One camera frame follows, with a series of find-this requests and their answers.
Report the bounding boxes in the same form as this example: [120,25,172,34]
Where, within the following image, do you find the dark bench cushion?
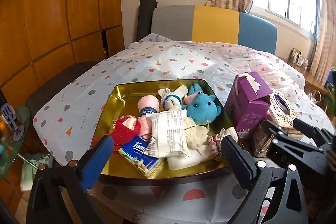
[24,61,101,112]

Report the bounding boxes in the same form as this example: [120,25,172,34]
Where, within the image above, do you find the white plastic packet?
[145,111,191,158]

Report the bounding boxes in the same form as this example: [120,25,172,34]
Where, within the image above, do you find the patterned plastic bed sheet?
[33,33,330,224]

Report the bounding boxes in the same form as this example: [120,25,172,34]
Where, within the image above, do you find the white foam bar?
[167,153,203,171]

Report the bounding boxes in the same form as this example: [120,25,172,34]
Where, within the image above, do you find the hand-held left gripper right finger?
[221,135,309,224]

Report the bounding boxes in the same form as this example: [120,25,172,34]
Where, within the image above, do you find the wooden wardrobe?
[0,0,124,109]

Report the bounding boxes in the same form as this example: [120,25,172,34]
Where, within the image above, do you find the pink scrunchie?
[205,134,224,161]

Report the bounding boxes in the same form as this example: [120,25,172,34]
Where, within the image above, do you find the beige gauze roll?
[183,118,211,149]

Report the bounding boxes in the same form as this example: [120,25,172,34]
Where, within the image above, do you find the ornate gold tissue box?
[253,91,305,155]

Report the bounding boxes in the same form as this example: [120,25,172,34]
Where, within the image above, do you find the round glass side table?
[0,105,31,180]

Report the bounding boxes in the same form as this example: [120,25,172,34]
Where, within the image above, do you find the blue plush toy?
[182,83,224,126]

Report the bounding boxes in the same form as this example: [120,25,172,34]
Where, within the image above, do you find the green packet on floor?
[20,154,53,191]

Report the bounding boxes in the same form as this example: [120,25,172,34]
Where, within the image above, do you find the wooden desk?
[284,57,332,94]

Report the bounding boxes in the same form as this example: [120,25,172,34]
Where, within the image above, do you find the pink towel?
[138,96,160,141]

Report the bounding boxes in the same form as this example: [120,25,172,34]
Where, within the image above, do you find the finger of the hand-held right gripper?
[292,117,334,147]
[262,119,290,142]

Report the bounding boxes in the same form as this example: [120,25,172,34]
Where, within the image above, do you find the white plush bunny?
[158,85,188,112]

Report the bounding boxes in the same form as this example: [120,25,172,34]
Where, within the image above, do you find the white waffle cloth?
[217,127,238,144]

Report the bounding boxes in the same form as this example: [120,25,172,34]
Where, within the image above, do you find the grey yellow blue headboard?
[151,4,278,56]

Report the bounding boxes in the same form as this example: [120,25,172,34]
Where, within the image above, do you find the beige striped curtain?
[307,0,336,81]

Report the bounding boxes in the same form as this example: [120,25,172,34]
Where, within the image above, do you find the blue tissue pack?
[118,136,164,178]

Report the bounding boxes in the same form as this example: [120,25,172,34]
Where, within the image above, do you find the red knit cloth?
[107,115,141,146]

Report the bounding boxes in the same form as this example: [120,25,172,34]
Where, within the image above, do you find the small purple figure stand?
[1,103,26,142]

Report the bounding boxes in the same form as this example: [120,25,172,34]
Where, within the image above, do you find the purple cardboard box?
[224,71,274,140]

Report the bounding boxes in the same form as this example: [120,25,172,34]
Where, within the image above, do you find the gold metal tray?
[98,79,237,184]

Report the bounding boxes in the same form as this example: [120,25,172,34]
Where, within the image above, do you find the small boxes on desk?
[290,48,309,67]

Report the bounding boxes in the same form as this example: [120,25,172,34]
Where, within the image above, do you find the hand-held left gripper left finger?
[28,134,114,224]

